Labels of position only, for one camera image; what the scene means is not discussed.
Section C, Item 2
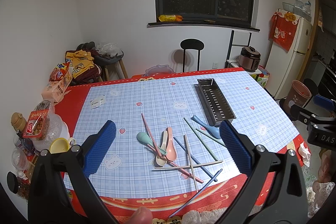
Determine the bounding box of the white refrigerator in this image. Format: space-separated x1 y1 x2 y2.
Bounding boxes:
265 16 312 100

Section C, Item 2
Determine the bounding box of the yellow cup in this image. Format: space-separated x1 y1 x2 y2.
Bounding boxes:
49 138 76 154

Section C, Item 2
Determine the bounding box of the green chopstick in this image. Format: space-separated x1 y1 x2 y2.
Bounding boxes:
196 129 226 147
183 117 218 161

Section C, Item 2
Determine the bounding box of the pink spoon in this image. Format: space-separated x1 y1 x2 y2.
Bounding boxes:
166 127 177 161

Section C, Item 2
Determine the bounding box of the white paper label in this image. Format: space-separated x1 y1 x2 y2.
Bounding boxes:
90 94 106 109

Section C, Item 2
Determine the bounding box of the blue spoon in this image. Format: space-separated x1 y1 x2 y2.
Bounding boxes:
191 115 221 139

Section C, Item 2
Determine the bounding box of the pink chopstick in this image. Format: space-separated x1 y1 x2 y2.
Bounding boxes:
146 145 204 184
141 113 162 158

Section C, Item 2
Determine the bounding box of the cream chopstick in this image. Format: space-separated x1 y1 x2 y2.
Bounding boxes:
154 160 223 171
183 134 199 193

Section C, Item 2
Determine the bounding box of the blue plaid table mat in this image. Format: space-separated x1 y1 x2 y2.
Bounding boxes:
72 71 298 198

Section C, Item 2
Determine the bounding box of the red cloth on refrigerator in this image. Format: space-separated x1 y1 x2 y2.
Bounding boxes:
269 9 300 52

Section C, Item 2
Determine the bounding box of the yellow snack packet on sill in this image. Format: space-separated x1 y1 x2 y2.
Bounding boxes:
158 14 183 22

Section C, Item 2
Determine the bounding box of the black metal utensil tray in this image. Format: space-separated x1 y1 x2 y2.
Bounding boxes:
197 79 236 127

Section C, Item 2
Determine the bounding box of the person's right hand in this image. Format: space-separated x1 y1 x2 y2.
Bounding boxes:
317 148 335 183

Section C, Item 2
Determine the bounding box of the yellow snack bags pile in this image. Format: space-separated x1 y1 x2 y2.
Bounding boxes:
65 50 101 86

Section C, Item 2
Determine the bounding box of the person's left hand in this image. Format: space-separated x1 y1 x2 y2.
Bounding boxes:
126 207 153 224

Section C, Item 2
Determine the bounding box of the red snack bag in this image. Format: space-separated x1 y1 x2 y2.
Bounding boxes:
49 62 70 82

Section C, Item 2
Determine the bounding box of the green spoon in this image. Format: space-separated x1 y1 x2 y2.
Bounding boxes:
137 132 166 155

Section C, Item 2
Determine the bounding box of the black round stool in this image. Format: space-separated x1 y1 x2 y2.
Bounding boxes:
180 38 205 72

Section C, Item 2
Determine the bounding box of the rice cooker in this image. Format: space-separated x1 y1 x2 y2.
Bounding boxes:
239 46 261 72

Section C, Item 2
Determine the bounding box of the clear plastic bowl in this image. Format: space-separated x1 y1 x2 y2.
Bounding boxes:
32 100 70 152

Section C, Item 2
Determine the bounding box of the brown trash bin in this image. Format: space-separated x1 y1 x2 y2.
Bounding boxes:
283 80 311 114

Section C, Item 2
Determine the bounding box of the cream spoon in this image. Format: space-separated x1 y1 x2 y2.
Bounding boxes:
155 130 168 167

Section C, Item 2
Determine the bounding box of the black metal rack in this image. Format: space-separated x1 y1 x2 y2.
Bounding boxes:
225 30 252 68

